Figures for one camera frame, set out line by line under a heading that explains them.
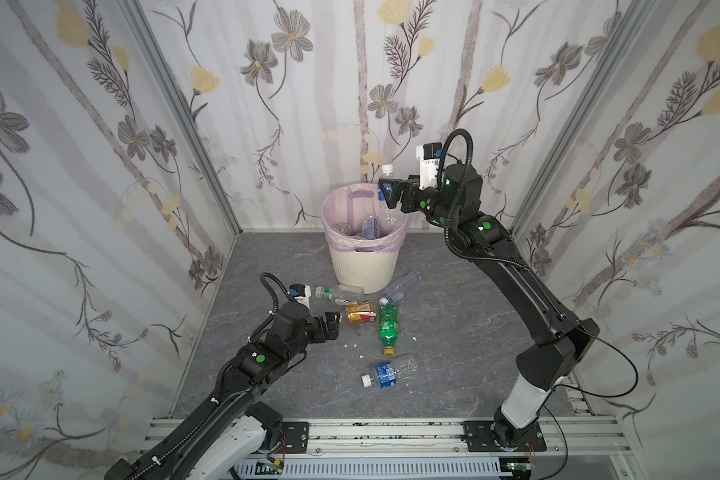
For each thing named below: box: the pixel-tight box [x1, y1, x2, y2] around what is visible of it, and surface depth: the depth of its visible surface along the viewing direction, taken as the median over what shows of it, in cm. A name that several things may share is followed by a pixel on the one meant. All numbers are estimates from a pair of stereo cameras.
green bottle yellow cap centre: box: [379, 303, 399, 356], surface depth 90 cm
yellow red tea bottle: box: [348, 301, 377, 325], surface depth 94 cm
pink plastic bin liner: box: [322, 183, 409, 253], surface depth 95 cm
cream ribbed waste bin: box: [329, 247, 399, 294], surface depth 92 cm
